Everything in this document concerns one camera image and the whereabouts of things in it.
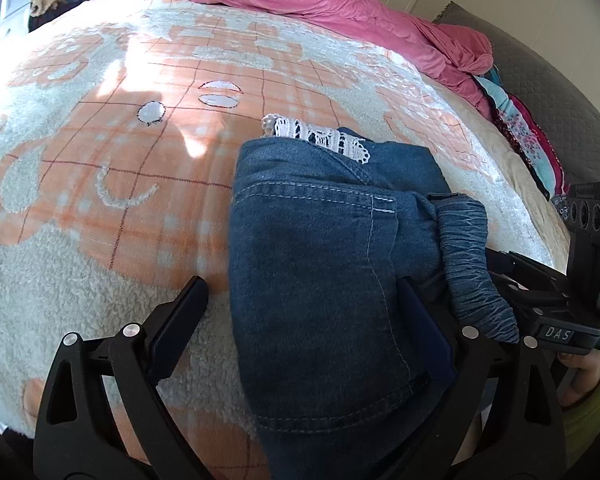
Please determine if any blue denim pants lace trim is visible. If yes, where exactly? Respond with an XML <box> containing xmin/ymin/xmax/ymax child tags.
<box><xmin>228</xmin><ymin>114</ymin><xmax>519</xmax><ymax>479</ymax></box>

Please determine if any green right sleeve forearm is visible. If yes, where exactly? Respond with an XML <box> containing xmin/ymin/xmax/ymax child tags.
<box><xmin>560</xmin><ymin>382</ymin><xmax>600</xmax><ymax>468</ymax></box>

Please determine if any right hand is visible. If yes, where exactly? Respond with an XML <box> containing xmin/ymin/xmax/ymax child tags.
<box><xmin>558</xmin><ymin>350</ymin><xmax>600</xmax><ymax>408</ymax></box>

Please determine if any beige bed sheet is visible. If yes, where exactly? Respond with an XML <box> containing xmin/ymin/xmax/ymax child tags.
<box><xmin>422</xmin><ymin>77</ymin><xmax>570</xmax><ymax>272</ymax></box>

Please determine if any grey padded headboard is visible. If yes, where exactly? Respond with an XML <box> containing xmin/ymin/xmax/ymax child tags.
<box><xmin>434</xmin><ymin>2</ymin><xmax>600</xmax><ymax>183</ymax></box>

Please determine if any floral teal pink pillow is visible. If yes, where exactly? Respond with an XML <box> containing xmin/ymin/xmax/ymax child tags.
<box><xmin>474</xmin><ymin>68</ymin><xmax>569</xmax><ymax>218</ymax></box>

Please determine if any pink duvet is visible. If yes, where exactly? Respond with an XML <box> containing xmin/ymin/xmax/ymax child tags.
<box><xmin>188</xmin><ymin>0</ymin><xmax>493</xmax><ymax>119</ymax></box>

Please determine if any white orange plush blanket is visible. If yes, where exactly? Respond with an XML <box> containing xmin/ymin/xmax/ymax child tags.
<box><xmin>0</xmin><ymin>0</ymin><xmax>556</xmax><ymax>480</ymax></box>

